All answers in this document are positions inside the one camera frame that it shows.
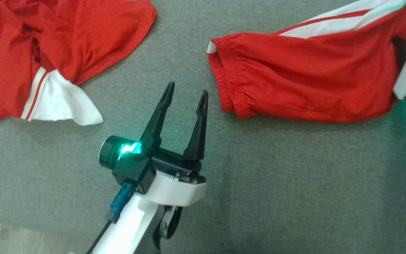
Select large grey sofa seat cushion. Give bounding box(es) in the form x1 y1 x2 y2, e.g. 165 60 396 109
0 0 406 254

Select red shorts with white stripes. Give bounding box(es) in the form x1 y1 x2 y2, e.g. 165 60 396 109
207 0 406 123

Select red jersey with white sleeves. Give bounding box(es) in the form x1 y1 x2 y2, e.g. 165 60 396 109
0 0 158 126

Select black cable with blue connector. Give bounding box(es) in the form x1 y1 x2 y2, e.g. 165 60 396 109
86 183 135 254

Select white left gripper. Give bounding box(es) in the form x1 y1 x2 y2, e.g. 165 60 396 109
140 82 209 207

